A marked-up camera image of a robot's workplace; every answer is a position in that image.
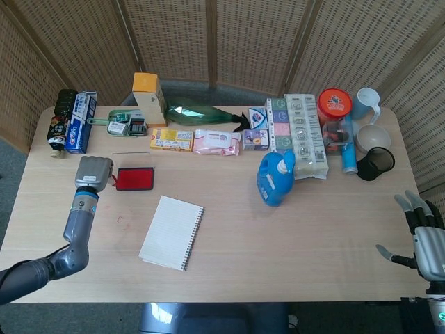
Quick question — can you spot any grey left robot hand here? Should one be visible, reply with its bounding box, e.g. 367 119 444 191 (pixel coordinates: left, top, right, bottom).
74 155 115 192

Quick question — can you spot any grey black right robot hand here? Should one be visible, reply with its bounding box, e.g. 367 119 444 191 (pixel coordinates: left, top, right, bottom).
375 190 445 283

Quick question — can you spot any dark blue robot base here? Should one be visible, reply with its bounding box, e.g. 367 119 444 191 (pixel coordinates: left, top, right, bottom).
138 301 289 334

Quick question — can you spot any white lined spiral notebook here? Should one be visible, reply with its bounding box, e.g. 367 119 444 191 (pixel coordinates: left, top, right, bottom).
138 195 205 272

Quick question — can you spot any red ink pad clear lid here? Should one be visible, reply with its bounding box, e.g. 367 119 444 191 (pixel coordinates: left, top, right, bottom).
111 151 156 192

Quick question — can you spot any blue toothpaste box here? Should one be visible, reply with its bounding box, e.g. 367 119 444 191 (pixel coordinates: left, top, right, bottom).
65 90 99 154

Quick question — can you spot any small white green box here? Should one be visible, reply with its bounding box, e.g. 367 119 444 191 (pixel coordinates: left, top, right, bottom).
106 120 129 136

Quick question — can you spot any dark drink bottle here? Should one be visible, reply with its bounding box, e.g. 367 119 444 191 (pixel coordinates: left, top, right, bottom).
47 88 79 159

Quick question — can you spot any yellow flat cardboard box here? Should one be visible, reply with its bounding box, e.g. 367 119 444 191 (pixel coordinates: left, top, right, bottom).
149 128 195 152

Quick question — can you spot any tall cream yellow carton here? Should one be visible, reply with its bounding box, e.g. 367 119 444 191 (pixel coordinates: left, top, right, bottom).
131 72 168 128

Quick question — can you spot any black mesh pen cup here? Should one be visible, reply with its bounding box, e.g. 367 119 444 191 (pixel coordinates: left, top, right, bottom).
357 146 396 182

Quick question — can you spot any green plastic spray bottle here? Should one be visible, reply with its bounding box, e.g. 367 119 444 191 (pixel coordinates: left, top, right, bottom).
163 97 252 132

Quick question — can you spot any beige bowl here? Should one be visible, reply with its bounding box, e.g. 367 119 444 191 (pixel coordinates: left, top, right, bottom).
357 124 391 154

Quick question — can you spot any blue cylindrical tube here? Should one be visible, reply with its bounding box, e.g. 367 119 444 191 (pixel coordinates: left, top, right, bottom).
340 116 359 175

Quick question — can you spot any pink wet wipes pack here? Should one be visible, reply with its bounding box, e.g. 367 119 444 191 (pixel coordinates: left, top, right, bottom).
192 129 243 157

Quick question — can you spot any clear plastic snack box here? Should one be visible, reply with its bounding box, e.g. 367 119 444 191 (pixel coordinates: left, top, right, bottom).
321 118 352 156

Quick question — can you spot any light blue mug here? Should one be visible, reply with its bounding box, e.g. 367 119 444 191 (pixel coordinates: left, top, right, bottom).
353 87 382 125

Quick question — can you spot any clear pack of white noodles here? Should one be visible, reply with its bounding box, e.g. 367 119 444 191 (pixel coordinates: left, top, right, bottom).
283 93 330 181

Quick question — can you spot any purple soap box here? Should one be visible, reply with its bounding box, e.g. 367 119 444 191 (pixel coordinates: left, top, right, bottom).
242 129 270 152

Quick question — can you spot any blue detergent pump bottle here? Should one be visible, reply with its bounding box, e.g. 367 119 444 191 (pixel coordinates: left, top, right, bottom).
256 150 297 208

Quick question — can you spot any jar with orange lid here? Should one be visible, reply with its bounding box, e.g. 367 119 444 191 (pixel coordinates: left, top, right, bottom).
316 87 354 129

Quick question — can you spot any white blue soap box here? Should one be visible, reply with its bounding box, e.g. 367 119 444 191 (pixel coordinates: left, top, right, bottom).
248 106 268 130

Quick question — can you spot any multicolour tissue pack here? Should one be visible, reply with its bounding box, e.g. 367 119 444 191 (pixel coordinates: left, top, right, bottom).
266 97 295 154

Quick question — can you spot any woven wooden folding screen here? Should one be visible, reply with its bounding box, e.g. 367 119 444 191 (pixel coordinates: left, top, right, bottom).
0 0 445 202

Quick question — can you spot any green plastic handled tray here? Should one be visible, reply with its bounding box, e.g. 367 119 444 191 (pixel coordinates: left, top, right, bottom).
86 109 140 138

